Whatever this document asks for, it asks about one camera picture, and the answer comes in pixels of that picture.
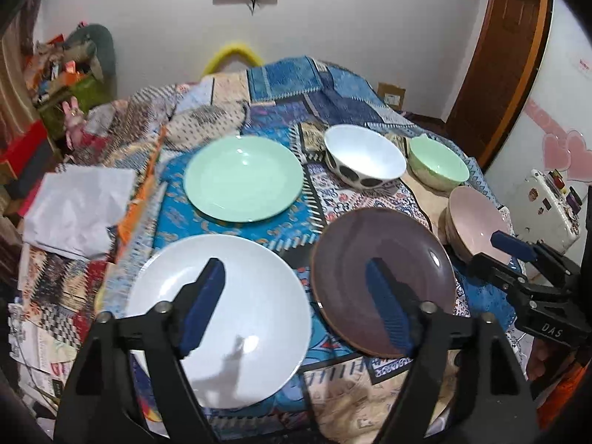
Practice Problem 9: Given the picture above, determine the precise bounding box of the wooden door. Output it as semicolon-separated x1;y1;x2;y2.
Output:
445;0;553;169

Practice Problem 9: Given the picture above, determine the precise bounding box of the white plate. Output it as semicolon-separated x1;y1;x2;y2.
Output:
125;235;312;409

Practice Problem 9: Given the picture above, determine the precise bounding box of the mint green bowl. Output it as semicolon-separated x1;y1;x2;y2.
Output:
407;134;470;191

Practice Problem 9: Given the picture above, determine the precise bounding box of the patchwork patterned tablecloth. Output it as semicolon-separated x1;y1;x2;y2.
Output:
19;57;537;443

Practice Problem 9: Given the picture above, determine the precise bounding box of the dark purple plate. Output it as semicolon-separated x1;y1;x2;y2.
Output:
311;208;457;358

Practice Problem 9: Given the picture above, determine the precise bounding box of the white sticker-covered case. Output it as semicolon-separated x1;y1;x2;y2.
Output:
506;169;580;255

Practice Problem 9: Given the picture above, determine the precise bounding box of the red box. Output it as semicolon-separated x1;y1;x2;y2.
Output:
1;119;48;181

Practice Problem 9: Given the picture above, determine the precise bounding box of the white folded cloth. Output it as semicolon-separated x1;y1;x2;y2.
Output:
23;164;137;260

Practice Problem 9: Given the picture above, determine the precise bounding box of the pink bowl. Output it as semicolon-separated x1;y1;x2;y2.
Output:
444;185;511;265

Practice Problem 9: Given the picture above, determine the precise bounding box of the white black-spotted bowl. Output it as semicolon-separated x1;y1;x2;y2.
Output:
323;124;406;189

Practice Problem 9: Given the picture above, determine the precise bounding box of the right hand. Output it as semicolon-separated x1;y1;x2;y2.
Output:
527;340;550;381

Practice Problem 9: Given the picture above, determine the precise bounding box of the green storage box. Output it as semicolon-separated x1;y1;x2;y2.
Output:
38;74;112;139

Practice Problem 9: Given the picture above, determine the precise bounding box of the yellow fuzzy hoop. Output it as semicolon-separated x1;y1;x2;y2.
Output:
202;41;265;76

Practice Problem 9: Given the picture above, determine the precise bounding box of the mint green plate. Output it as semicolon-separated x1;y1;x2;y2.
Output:
183;135;304;223

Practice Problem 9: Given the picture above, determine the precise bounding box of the orange sleeve forearm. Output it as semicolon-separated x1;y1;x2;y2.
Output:
537;363;589;430

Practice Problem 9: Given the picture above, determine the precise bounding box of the cardboard box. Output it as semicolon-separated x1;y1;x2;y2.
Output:
377;82;406;111

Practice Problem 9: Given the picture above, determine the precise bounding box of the pink rabbit toy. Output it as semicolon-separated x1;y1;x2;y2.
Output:
62;96;86;150

